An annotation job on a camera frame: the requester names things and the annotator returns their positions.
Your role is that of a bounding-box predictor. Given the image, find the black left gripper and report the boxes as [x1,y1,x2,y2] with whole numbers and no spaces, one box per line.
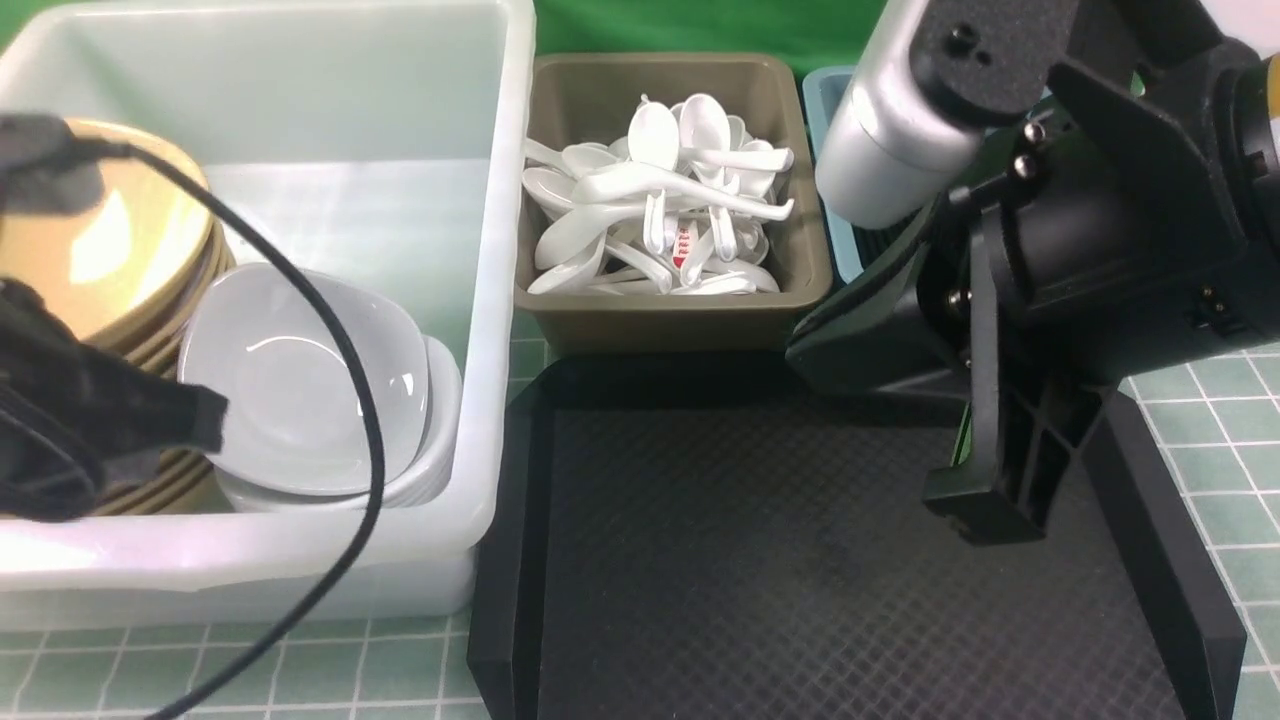
[1,278,229,521]

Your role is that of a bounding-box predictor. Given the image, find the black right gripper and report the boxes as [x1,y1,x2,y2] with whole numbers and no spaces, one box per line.
[786,40,1277,546]

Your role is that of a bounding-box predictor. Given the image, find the white square sauce dish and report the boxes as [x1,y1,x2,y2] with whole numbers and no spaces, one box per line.
[178,263,430,497]

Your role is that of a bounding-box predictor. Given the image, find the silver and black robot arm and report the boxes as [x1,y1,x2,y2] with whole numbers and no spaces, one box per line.
[786,1,1277,544]

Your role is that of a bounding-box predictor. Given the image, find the stack of yellow bowls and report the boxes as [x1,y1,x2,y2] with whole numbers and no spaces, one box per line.
[1,113,234,518]

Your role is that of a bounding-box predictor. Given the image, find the green checkered tablecloth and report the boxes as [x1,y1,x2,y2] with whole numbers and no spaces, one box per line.
[1,345,1279,719]

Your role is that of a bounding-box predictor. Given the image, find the stack of white square dishes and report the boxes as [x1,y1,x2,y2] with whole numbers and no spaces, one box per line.
[215,334,462,512]

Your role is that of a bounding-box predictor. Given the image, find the black plastic serving tray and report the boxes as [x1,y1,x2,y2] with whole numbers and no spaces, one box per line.
[467,352,1247,719]

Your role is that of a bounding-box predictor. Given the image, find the blue-grey chopstick bin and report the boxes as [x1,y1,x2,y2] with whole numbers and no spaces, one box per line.
[801,65,877,284]

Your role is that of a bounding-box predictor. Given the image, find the pile of white soup spoons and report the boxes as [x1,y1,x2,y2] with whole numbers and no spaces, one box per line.
[521,94,795,297]

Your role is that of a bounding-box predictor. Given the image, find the large translucent white plastic bin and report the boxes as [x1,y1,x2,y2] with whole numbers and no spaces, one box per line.
[1,1,536,632]

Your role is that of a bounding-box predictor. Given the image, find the olive brown spoon bin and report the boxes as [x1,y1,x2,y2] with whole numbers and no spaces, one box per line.
[515,53,835,356]

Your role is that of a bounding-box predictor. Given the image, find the black cable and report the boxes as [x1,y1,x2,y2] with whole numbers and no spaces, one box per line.
[0,111,387,720]

